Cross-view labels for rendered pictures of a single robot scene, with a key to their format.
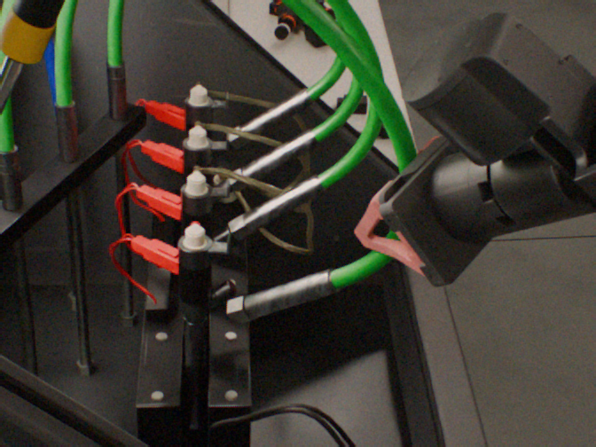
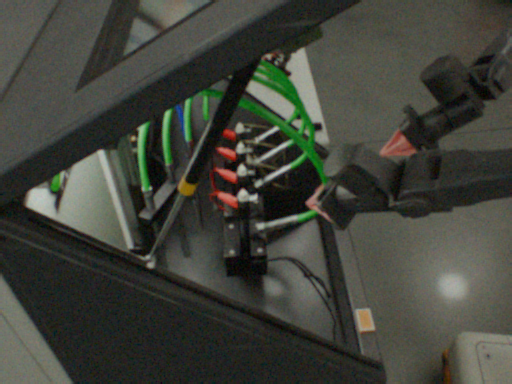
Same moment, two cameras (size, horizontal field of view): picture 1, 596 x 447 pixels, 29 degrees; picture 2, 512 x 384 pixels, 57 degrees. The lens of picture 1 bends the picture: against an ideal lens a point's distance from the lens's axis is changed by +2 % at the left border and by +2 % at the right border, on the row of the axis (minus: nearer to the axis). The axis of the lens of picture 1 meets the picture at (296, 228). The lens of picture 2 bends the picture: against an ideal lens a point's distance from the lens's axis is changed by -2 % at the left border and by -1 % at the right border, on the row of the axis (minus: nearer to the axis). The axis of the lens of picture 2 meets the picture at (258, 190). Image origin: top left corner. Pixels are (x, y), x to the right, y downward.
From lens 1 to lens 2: 17 cm
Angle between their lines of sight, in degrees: 9
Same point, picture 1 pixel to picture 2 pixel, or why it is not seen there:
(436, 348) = not seen: hidden behind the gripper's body
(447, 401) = (342, 246)
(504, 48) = (361, 159)
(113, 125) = not seen: hidden behind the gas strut
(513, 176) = (366, 198)
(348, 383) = (303, 232)
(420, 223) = (332, 209)
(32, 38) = (190, 188)
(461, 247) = (347, 215)
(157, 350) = (230, 232)
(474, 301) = not seen: hidden behind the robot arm
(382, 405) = (317, 241)
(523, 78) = (369, 170)
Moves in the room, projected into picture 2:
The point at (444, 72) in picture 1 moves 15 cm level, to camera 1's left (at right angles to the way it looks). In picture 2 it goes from (339, 166) to (232, 165)
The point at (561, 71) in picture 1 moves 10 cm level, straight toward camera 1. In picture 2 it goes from (383, 163) to (376, 214)
